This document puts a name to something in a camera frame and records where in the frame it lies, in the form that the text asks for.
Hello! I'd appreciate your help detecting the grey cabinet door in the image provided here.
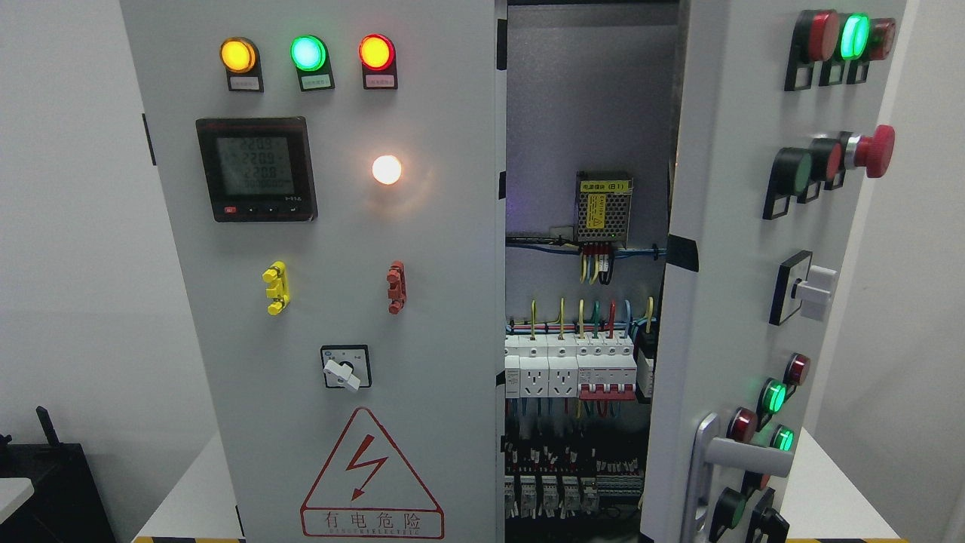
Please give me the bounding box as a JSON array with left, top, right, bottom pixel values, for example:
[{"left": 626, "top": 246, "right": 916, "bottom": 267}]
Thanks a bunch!
[
  {"left": 121, "top": 1, "right": 506, "bottom": 542},
  {"left": 640, "top": 1, "right": 907, "bottom": 542}
]

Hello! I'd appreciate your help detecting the white socket breaker row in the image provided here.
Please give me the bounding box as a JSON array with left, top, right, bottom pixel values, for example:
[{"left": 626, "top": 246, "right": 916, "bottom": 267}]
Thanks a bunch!
[{"left": 504, "top": 333, "right": 579, "bottom": 399}]

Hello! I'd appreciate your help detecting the white glowing indicator lamp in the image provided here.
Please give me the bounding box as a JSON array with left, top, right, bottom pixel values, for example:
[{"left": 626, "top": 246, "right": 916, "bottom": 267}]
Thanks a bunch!
[{"left": 371, "top": 155, "right": 403, "bottom": 186}]

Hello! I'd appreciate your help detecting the metal mesh power supply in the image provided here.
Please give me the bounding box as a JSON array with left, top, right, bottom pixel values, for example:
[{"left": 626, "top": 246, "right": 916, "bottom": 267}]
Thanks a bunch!
[{"left": 574, "top": 170, "right": 633, "bottom": 244}]

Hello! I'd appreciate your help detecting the red indicator lamp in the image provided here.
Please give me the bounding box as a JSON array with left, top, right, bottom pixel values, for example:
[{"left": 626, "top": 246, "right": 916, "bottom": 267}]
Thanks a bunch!
[{"left": 358, "top": 33, "right": 396, "bottom": 72}]

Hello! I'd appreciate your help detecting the black digital power meter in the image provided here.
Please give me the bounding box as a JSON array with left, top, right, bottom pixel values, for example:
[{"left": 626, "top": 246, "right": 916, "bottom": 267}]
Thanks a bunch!
[{"left": 195, "top": 116, "right": 317, "bottom": 222}]

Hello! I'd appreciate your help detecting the red triangle warning sticker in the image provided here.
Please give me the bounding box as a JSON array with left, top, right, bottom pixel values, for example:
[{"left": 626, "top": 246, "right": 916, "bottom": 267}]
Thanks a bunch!
[{"left": 300, "top": 406, "right": 445, "bottom": 540}]

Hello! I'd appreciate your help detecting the green indicator lamp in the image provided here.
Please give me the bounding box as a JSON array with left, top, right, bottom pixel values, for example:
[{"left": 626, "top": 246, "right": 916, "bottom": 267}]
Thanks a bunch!
[{"left": 289, "top": 35, "right": 328, "bottom": 72}]

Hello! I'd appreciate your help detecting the yellow indicator lamp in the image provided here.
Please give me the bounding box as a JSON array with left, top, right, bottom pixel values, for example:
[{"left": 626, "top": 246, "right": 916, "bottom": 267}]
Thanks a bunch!
[{"left": 219, "top": 35, "right": 259, "bottom": 73}]

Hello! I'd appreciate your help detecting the red emergency stop button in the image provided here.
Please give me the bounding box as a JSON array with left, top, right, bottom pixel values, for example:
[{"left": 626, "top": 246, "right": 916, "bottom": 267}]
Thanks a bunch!
[{"left": 840, "top": 124, "right": 896, "bottom": 179}]

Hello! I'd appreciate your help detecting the black box at left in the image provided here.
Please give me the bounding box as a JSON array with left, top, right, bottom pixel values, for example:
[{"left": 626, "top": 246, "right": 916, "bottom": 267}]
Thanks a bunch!
[{"left": 1, "top": 406, "right": 116, "bottom": 542}]

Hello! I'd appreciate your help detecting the red terminal post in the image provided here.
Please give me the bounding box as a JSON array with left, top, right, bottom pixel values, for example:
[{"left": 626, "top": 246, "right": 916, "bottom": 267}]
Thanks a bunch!
[{"left": 386, "top": 260, "right": 407, "bottom": 314}]

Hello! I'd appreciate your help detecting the red handle circuit breaker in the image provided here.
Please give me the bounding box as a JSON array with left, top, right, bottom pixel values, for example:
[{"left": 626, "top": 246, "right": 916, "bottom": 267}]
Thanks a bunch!
[{"left": 576, "top": 334, "right": 637, "bottom": 401}]

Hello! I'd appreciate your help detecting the white rotary selector switch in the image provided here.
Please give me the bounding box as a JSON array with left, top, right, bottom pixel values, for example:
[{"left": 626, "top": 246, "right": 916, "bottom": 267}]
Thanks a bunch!
[{"left": 320, "top": 344, "right": 372, "bottom": 391}]

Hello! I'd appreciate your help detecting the yellow terminal post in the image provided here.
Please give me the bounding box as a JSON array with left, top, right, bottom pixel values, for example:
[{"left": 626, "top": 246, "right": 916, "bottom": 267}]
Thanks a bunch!
[{"left": 262, "top": 261, "right": 290, "bottom": 316}]

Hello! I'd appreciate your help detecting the white knob door switch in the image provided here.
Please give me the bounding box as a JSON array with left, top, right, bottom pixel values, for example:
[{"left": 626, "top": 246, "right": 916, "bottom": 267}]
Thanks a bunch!
[{"left": 769, "top": 250, "right": 838, "bottom": 326}]

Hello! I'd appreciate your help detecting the silver door handle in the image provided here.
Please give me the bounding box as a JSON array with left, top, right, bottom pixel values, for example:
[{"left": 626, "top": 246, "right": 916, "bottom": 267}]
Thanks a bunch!
[{"left": 680, "top": 413, "right": 794, "bottom": 542}]

